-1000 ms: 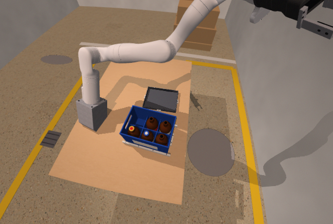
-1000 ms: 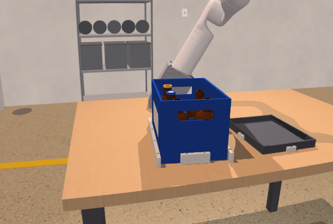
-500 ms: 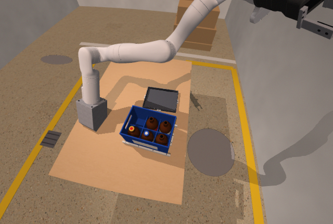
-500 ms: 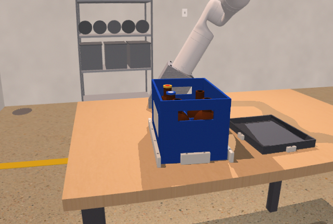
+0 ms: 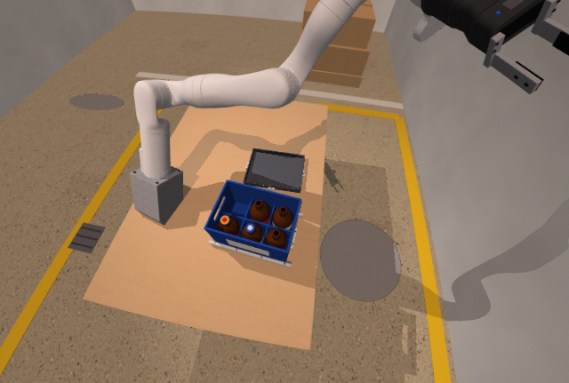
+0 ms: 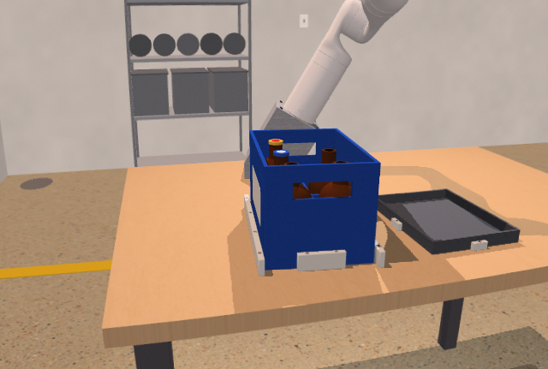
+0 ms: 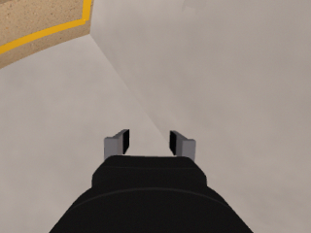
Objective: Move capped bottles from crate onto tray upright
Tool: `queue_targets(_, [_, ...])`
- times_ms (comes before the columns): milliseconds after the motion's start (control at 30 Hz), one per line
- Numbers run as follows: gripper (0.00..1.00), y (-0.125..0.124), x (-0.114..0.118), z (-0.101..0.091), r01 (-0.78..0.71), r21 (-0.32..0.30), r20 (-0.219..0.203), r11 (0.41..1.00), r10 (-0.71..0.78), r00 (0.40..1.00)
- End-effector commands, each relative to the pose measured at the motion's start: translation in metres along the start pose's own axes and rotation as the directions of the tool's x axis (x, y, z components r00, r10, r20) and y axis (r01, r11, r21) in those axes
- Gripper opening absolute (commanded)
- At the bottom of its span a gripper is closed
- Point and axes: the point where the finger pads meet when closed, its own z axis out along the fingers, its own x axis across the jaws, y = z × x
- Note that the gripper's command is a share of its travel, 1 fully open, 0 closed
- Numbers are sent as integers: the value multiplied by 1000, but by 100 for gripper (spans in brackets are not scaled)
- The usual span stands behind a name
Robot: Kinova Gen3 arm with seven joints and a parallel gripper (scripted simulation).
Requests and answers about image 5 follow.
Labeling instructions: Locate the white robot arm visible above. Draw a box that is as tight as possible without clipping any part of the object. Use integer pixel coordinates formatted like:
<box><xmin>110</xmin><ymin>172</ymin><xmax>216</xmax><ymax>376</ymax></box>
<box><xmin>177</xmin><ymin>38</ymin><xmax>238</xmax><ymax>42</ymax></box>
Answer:
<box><xmin>134</xmin><ymin>0</ymin><xmax>366</xmax><ymax>179</ymax></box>

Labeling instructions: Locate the blue plastic crate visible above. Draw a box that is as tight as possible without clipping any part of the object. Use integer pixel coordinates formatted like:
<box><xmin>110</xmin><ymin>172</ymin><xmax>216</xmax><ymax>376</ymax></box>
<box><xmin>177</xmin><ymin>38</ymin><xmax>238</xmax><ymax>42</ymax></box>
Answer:
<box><xmin>212</xmin><ymin>183</ymin><xmax>301</xmax><ymax>262</ymax></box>

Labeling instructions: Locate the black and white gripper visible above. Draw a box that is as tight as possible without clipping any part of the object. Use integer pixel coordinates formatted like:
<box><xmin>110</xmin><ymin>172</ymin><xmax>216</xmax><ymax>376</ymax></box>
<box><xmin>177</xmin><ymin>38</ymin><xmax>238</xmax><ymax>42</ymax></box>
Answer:
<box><xmin>410</xmin><ymin>0</ymin><xmax>569</xmax><ymax>94</ymax></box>

